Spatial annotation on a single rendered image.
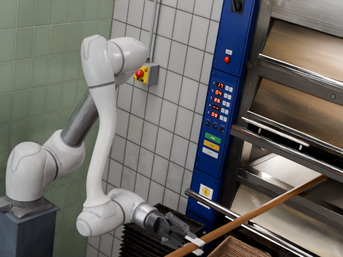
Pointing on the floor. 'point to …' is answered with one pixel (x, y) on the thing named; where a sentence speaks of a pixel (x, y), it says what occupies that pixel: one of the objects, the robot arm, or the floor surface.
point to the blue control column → (226, 35)
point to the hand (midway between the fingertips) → (194, 244)
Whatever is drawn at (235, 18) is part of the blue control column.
